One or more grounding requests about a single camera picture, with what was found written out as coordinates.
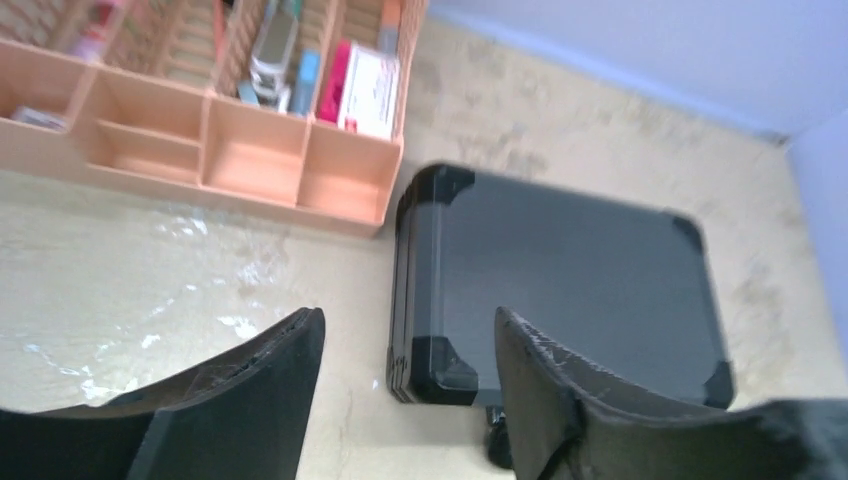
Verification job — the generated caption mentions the white red small box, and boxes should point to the white red small box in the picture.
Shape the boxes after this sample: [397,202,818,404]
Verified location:
[337,43,400,140]

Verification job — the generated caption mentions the peach plastic desk organizer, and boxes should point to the peach plastic desk organizer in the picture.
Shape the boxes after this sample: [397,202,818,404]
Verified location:
[1,1,428,237]

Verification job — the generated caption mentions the pink highlighter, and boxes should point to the pink highlighter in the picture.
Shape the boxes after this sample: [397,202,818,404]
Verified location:
[316,38,352,123]

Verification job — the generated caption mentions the orange grey marker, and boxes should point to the orange grey marker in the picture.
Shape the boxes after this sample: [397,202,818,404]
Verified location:
[377,0,402,55]

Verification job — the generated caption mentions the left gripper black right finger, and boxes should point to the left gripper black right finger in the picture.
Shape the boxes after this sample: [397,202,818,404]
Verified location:
[494,307,847,479]

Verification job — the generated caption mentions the blue highlighter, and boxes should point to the blue highlighter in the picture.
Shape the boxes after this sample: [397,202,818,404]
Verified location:
[289,49,321,116]

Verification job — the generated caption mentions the black poker chip case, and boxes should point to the black poker chip case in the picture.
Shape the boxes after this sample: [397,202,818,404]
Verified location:
[386,162,737,468]

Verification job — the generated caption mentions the silver stapler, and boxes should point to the silver stapler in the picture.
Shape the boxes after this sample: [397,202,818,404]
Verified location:
[249,0,302,99]

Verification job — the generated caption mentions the pink red bottle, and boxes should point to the pink red bottle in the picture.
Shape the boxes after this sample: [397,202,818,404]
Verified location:
[68,0,126,61]

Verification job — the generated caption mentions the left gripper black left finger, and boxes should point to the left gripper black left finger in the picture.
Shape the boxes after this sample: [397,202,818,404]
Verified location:
[1,308,325,479]

